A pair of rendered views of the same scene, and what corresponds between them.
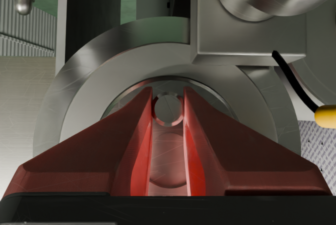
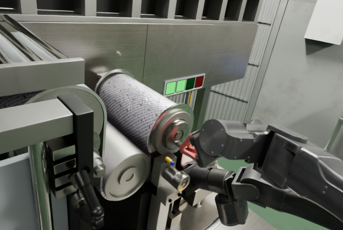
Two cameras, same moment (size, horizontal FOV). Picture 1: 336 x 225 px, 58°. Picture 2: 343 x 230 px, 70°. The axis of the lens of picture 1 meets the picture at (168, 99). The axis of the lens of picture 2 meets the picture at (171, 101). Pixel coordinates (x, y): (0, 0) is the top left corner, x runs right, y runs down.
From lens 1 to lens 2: 0.53 m
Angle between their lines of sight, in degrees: 52
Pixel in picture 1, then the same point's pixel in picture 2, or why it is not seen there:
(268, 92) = (153, 150)
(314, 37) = (142, 165)
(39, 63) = not seen: hidden behind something
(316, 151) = not seen: hidden behind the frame
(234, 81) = (163, 151)
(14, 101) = (158, 83)
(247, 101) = (161, 148)
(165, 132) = (177, 138)
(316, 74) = (142, 158)
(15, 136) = (159, 70)
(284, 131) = (151, 143)
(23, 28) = not seen: hidden behind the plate
